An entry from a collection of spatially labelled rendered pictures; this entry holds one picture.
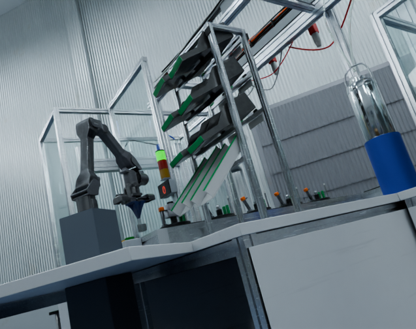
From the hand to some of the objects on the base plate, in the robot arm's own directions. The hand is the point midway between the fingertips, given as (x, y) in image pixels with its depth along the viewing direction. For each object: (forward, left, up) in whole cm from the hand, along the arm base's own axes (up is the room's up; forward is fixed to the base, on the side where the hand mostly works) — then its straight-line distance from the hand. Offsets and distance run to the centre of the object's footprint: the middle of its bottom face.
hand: (136, 210), depth 160 cm
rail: (-21, +16, -22) cm, 34 cm away
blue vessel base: (+107, +40, -22) cm, 116 cm away
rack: (+47, 0, -22) cm, 52 cm away
